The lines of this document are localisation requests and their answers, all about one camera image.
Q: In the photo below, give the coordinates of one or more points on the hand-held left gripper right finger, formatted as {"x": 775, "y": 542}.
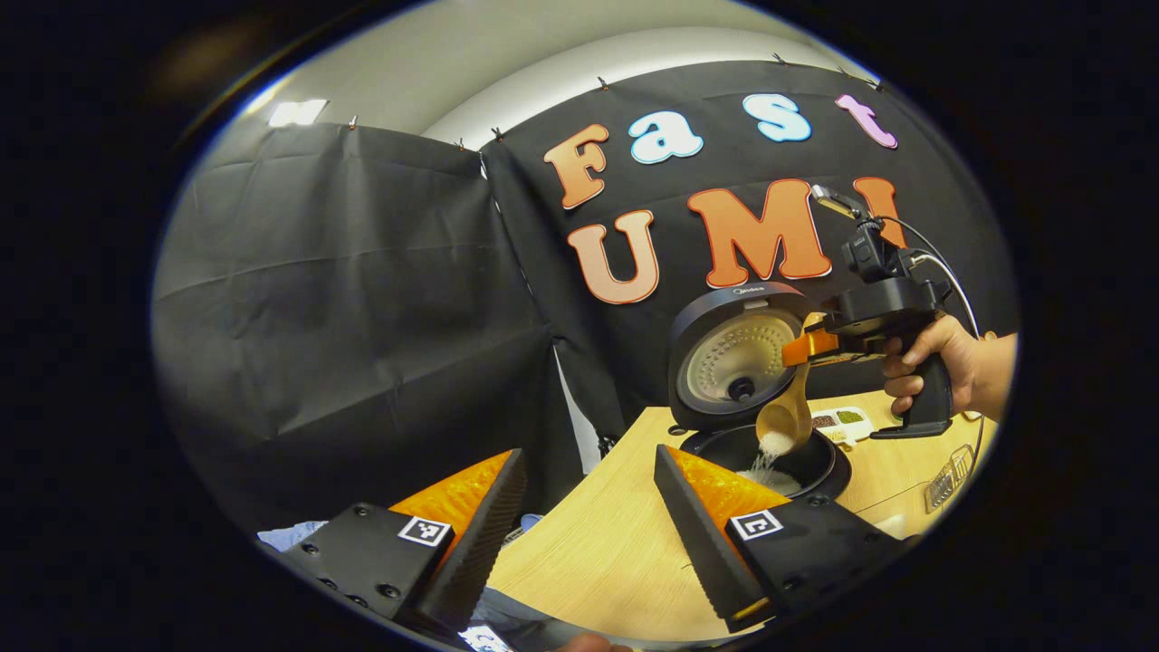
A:
{"x": 704, "y": 552}

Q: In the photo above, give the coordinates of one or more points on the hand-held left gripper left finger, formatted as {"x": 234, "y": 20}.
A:
{"x": 478, "y": 552}

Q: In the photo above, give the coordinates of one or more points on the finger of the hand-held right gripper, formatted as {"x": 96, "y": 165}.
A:
{"x": 815, "y": 346}

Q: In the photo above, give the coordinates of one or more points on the wooden spoon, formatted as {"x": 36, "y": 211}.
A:
{"x": 783, "y": 421}

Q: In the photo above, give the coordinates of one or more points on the black rice cooker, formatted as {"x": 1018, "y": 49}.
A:
{"x": 733, "y": 362}

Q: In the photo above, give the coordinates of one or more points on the white rice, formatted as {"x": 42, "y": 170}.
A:
{"x": 774, "y": 480}

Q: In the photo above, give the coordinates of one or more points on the white divided bean dish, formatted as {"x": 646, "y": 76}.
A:
{"x": 847, "y": 426}

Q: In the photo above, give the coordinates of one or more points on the black device with lit screen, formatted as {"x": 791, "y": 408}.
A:
{"x": 484, "y": 639}

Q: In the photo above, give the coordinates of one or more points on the black backdrop cloth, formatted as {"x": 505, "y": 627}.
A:
{"x": 317, "y": 317}

